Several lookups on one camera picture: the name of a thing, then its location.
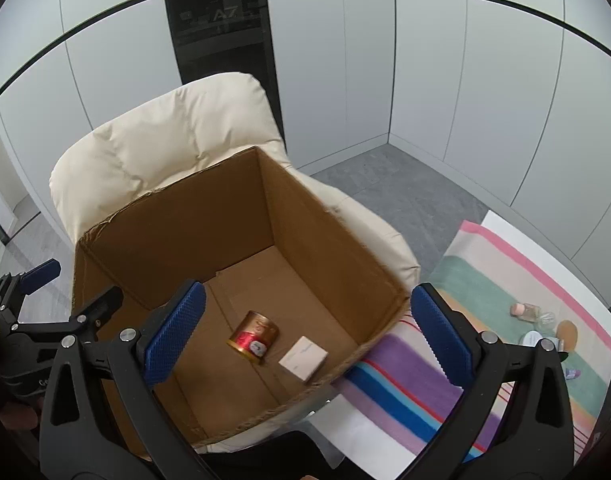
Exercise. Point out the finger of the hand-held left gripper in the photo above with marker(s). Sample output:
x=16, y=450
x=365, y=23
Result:
x=41, y=272
x=93, y=310

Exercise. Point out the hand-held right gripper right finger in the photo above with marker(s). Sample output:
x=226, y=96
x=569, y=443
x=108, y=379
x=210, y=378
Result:
x=440, y=335

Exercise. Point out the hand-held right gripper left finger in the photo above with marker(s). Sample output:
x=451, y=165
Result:
x=178, y=332

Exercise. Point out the glass bottle with pink cap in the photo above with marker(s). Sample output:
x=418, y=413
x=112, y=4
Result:
x=526, y=311

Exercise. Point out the brown makeup sponge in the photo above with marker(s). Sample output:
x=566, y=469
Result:
x=568, y=331

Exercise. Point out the brown cardboard box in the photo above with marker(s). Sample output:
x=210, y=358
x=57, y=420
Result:
x=310, y=240

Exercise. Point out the person's left hand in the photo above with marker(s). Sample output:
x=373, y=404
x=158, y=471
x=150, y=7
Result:
x=19, y=417

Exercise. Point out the striped pastel blanket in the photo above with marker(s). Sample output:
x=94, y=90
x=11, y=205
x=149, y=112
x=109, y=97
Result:
x=385, y=375

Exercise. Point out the gold and red can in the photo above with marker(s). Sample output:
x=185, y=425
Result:
x=253, y=336

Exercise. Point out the pale blue eyelash curler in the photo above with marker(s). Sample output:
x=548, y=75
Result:
x=531, y=338

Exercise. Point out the small white box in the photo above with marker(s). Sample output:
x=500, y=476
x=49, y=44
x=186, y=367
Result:
x=304, y=359

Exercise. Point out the small purple item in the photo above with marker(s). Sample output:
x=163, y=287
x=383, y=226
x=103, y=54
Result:
x=573, y=373

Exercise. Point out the cream padded chair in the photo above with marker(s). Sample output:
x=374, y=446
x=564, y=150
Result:
x=160, y=125

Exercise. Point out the black glass door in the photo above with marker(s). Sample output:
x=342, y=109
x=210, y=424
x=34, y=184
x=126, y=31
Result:
x=215, y=35

